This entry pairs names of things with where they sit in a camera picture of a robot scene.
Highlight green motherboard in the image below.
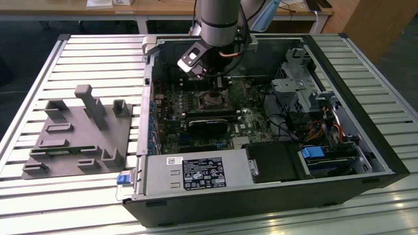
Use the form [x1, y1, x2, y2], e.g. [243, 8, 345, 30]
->
[151, 75, 272, 156]

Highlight black drive bay cover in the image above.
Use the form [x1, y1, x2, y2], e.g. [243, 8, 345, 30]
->
[244, 143, 311, 184]

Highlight black RAM stick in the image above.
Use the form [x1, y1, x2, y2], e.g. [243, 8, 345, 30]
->
[184, 109, 238, 120]

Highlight CPU socket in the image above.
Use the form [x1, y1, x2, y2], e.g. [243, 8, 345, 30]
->
[198, 91, 230, 110]

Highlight black open PC case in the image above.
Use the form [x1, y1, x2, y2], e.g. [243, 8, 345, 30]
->
[121, 33, 411, 228]

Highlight wooden desk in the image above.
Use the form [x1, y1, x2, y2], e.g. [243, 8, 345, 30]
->
[0, 0, 334, 35]

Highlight black internal cable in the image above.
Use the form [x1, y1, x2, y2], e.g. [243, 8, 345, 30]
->
[266, 114, 300, 143]

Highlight wooden cabinet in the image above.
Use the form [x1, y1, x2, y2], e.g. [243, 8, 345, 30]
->
[322, 0, 418, 63]

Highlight blue case latch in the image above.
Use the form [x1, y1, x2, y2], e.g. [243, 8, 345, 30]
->
[117, 172, 132, 186]

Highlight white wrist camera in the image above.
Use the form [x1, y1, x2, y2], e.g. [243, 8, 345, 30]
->
[178, 46, 210, 74]

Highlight grey metal drive cage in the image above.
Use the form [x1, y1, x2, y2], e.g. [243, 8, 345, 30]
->
[270, 48, 336, 114]

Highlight grey power supply unit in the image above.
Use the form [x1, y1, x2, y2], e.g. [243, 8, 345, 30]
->
[143, 149, 256, 196]

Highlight black graphics card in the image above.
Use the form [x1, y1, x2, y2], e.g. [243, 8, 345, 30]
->
[186, 118, 231, 138]

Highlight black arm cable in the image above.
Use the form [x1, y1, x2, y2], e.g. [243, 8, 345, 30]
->
[218, 0, 259, 75]

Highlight blue disk carrier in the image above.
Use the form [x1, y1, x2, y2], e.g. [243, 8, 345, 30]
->
[302, 145, 324, 160]

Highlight pale blue teach pendant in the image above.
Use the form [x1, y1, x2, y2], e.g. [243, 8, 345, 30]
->
[251, 0, 282, 32]

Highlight black RAM slots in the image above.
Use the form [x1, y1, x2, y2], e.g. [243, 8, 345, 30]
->
[179, 74, 231, 92]

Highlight small silver heatsink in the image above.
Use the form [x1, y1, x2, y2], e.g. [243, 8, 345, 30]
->
[234, 137, 251, 149]

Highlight grey parts rack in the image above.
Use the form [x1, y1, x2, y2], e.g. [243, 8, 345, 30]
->
[20, 84, 135, 181]

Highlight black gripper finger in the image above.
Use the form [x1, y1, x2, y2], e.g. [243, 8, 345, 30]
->
[210, 76, 227, 99]

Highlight orange yellow wire bundle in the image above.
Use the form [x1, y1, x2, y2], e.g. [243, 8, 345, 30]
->
[306, 105, 347, 147]

